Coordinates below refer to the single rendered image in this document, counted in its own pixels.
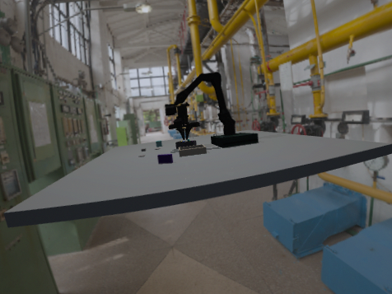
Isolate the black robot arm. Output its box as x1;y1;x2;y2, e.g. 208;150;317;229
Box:
165;72;237;135

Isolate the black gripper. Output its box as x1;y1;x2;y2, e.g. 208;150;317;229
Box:
169;114;200;140

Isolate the beige shallow tray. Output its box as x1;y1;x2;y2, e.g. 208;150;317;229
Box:
179;144;207;156

